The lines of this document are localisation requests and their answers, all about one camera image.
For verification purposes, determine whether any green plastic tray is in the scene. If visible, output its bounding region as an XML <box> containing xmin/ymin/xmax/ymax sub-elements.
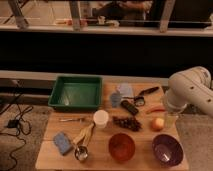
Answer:
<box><xmin>48</xmin><ymin>76</ymin><xmax>102</xmax><ymax>111</ymax></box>

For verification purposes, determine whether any yellow-orange apple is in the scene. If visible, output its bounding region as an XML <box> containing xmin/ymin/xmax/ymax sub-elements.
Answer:
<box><xmin>151</xmin><ymin>118</ymin><xmax>164</xmax><ymax>131</ymax></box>

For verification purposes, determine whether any red bowl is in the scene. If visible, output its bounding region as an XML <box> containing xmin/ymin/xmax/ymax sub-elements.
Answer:
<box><xmin>108</xmin><ymin>133</ymin><xmax>135</xmax><ymax>163</ymax></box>

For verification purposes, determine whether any dark purple grape bunch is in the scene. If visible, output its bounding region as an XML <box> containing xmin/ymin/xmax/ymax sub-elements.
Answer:
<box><xmin>113</xmin><ymin>116</ymin><xmax>141</xmax><ymax>132</ymax></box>

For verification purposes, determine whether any black power adapter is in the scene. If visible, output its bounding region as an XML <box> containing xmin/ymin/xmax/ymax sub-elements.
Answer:
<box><xmin>7</xmin><ymin>119</ymin><xmax>19</xmax><ymax>128</ymax></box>

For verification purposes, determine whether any white paper cup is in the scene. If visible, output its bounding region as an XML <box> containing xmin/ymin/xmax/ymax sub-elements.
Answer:
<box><xmin>93</xmin><ymin>110</ymin><xmax>109</xmax><ymax>129</ymax></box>

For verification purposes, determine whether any purple bowl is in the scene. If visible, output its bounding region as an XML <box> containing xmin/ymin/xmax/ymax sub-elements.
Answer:
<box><xmin>152</xmin><ymin>134</ymin><xmax>184</xmax><ymax>167</ymax></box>

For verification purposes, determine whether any orange carrot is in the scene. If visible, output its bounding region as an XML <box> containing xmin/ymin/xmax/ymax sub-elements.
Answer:
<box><xmin>145</xmin><ymin>107</ymin><xmax>165</xmax><ymax>114</ymax></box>

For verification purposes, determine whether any blue sponge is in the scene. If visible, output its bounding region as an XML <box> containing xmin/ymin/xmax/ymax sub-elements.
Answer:
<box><xmin>53</xmin><ymin>132</ymin><xmax>73</xmax><ymax>155</ymax></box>

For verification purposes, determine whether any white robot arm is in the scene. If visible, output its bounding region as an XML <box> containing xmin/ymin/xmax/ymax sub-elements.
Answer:
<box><xmin>162</xmin><ymin>66</ymin><xmax>213</xmax><ymax>129</ymax></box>

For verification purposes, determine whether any metal fork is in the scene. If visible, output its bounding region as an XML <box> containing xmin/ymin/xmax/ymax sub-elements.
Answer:
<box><xmin>59</xmin><ymin>117</ymin><xmax>85</xmax><ymax>122</ymax></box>

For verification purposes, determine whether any black floor cable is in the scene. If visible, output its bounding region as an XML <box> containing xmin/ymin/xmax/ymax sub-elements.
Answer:
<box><xmin>0</xmin><ymin>83</ymin><xmax>34</xmax><ymax>171</ymax></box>

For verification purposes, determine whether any black remote control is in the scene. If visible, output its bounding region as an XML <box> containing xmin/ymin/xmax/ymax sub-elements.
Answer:
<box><xmin>121</xmin><ymin>100</ymin><xmax>139</xmax><ymax>116</ymax></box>

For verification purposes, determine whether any light blue plastic cup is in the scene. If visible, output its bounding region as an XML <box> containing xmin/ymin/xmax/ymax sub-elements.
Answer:
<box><xmin>117</xmin><ymin>83</ymin><xmax>134</xmax><ymax>98</ymax></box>

